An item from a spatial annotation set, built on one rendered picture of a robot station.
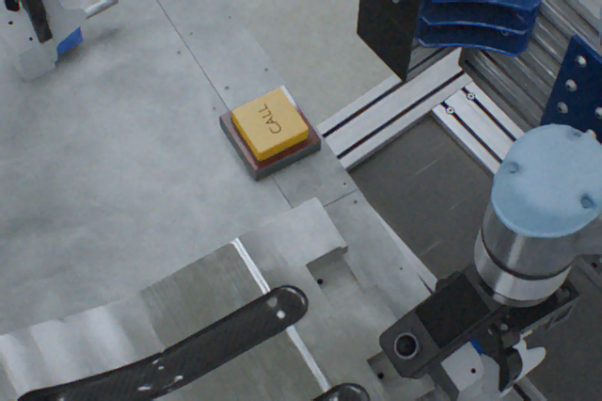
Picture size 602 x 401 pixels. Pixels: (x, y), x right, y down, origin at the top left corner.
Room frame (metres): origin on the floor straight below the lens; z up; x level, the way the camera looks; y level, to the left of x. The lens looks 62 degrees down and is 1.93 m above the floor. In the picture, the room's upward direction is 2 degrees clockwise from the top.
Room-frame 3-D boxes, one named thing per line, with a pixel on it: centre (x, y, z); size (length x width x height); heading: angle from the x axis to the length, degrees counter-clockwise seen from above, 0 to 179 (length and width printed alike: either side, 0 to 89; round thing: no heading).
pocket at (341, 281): (0.46, -0.04, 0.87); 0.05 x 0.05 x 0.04; 32
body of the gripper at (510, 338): (0.42, -0.18, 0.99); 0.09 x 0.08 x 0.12; 123
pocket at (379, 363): (0.37, -0.10, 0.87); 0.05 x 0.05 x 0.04; 32
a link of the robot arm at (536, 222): (0.41, -0.18, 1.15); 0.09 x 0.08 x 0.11; 93
